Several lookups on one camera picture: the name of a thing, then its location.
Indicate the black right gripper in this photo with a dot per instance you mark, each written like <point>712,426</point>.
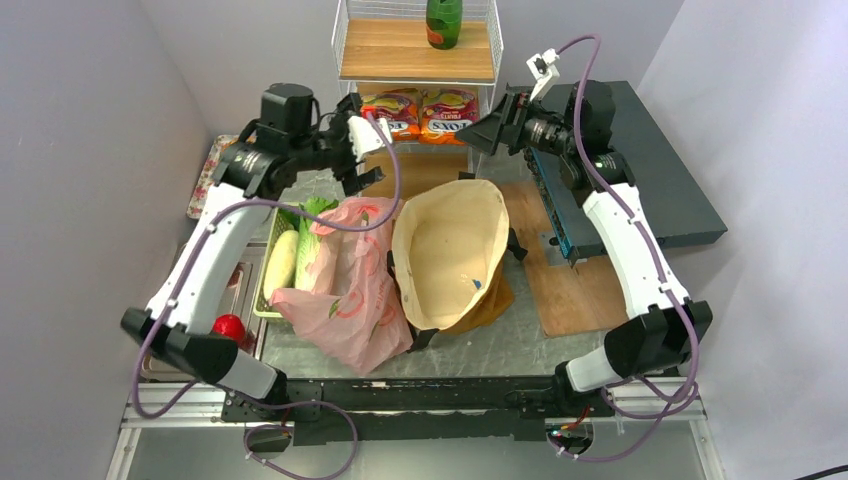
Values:
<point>515,121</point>

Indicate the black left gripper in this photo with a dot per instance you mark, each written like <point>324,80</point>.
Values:
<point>344,148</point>

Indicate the orange snack bag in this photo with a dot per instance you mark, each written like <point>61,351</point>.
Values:
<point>444,112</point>

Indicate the green romaine lettuce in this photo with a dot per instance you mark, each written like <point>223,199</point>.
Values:
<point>308,263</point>

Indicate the Foxs fruits candy bag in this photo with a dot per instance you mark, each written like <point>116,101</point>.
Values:
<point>401,109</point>

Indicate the brown paper grocery bag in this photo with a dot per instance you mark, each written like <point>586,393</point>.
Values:
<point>446,258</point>

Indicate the white daikon radish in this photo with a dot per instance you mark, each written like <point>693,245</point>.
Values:
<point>280,270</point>

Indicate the pink plastic bag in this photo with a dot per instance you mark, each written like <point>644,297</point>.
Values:
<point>354,315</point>

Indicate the red tomato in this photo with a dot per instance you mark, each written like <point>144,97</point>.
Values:
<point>230,326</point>

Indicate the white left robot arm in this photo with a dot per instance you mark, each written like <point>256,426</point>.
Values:
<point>177,324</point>

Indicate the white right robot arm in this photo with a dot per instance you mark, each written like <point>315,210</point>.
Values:
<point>664,326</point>

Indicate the green plastic basket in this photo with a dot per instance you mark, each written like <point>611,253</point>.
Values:
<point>282,220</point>

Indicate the green glass bottle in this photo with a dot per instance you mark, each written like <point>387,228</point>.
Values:
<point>443,23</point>

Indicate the floral tray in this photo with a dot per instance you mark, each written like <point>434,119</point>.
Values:
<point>205,180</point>

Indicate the metal baking tray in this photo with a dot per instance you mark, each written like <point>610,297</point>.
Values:
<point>238,299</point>

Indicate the grey metal equipment box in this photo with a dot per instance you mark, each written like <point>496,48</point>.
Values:
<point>678,211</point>

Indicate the wooden board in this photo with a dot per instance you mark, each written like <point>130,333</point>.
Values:
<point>569,300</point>

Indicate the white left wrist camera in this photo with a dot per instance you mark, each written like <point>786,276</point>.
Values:
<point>364,136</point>

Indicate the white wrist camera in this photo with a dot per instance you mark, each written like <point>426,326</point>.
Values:
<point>364,136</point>
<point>543,68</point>

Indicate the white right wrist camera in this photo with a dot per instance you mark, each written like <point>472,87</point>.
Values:
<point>543,68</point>

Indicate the white wire wooden shelf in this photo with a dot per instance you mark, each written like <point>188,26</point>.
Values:
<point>382,52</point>

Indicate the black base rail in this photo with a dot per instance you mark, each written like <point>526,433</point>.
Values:
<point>335,410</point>

